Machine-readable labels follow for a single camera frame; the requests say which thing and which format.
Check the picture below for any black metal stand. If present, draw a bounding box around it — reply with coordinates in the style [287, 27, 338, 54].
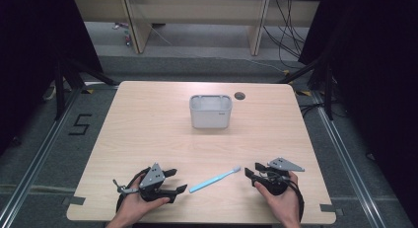
[277, 58, 335, 121]
[53, 58, 120, 121]

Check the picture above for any black tape floor marking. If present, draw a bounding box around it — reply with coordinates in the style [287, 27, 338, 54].
[68, 114, 93, 136]

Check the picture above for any bundle of black cables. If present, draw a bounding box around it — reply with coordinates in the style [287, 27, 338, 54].
[262, 0, 312, 70]

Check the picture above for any metal floor rail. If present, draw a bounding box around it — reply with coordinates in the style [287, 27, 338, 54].
[310, 89, 388, 228]
[0, 86, 83, 228]

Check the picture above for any grey plastic bin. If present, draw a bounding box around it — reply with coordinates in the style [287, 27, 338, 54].
[188, 94, 234, 130]

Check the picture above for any black wrist strap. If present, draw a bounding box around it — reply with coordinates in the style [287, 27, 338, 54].
[285, 175, 306, 222]
[115, 167, 152, 214]

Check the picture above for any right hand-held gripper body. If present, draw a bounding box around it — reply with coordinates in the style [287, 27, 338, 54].
[254, 157, 306, 196]

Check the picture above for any person's right hand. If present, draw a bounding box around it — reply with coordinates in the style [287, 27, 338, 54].
[253, 171, 302, 224]

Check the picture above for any light blue toothbrush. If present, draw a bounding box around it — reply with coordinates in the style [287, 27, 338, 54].
[188, 165, 243, 194]

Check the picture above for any person's left hand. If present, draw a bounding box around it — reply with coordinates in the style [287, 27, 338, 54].
[114, 173, 172, 226]

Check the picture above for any black curtain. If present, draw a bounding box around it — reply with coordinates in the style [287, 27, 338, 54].
[0, 0, 105, 157]
[297, 0, 418, 219]

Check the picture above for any grey tape strip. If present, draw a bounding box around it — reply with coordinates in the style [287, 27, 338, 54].
[62, 195, 87, 206]
[319, 203, 345, 217]

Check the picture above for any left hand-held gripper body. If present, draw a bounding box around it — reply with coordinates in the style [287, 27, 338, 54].
[112, 162, 173, 203]

